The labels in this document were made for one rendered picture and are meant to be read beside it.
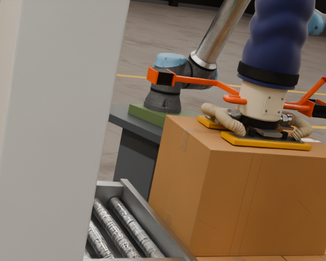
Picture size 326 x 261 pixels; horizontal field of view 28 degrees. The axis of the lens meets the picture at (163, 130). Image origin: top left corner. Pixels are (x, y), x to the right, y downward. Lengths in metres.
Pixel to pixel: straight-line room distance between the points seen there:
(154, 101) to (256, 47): 0.94
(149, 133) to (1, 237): 1.99
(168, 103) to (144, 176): 0.38
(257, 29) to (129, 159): 1.19
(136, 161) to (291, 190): 1.04
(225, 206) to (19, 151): 1.40
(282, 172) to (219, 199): 0.26
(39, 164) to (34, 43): 0.19
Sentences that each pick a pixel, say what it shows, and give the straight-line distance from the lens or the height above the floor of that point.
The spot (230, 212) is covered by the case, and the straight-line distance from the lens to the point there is 2.31.
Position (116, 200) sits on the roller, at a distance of 2.65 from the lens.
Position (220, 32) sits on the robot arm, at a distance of 3.16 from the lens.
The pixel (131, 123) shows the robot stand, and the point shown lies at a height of 0.75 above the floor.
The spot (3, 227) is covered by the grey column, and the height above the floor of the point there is 1.09.
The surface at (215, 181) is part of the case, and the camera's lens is 2.23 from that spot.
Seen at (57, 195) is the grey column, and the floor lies 1.15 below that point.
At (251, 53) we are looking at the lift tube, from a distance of 2.36.
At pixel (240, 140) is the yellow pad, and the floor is 0.97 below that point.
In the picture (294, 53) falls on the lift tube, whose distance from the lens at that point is 2.35.
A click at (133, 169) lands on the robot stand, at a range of 3.24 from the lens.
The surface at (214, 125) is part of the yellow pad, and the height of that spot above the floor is 0.96.
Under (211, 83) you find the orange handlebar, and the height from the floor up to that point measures 1.08.
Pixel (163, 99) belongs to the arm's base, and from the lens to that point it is 3.16.
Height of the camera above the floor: 1.53
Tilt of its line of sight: 15 degrees down
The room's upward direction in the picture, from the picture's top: 12 degrees clockwise
